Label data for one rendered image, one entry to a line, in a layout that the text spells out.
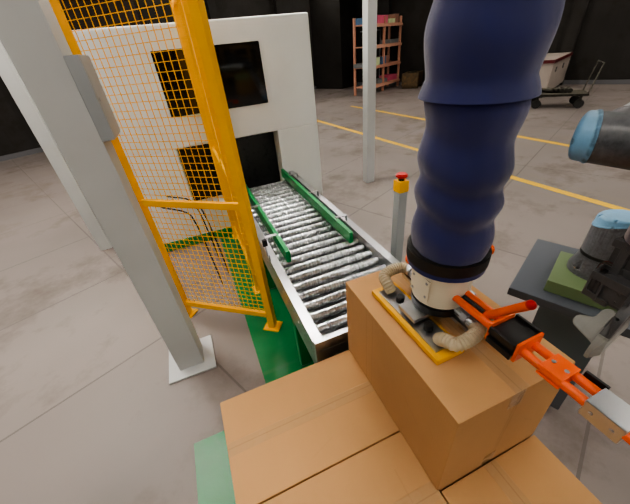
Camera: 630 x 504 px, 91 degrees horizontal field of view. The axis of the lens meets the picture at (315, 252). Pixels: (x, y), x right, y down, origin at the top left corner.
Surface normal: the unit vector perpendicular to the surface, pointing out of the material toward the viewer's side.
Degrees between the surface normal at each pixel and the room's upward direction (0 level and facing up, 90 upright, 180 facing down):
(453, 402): 0
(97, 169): 90
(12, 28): 90
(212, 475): 0
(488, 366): 0
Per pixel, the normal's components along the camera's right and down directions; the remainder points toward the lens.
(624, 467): -0.09, -0.83
